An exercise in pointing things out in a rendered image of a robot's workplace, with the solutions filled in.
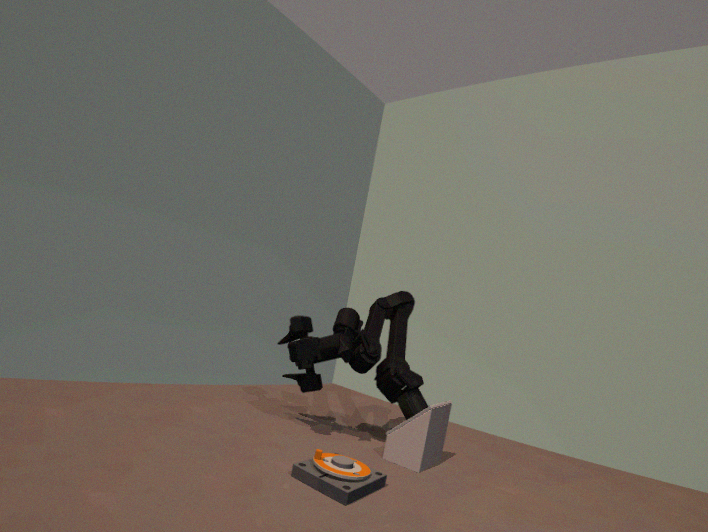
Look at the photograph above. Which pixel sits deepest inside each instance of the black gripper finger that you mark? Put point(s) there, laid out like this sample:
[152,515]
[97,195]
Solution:
[294,376]
[289,337]

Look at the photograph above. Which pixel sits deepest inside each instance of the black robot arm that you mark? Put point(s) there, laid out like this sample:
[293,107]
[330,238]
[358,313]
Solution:
[362,349]

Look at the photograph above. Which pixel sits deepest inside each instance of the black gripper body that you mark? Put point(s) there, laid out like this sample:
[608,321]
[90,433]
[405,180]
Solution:
[309,381]

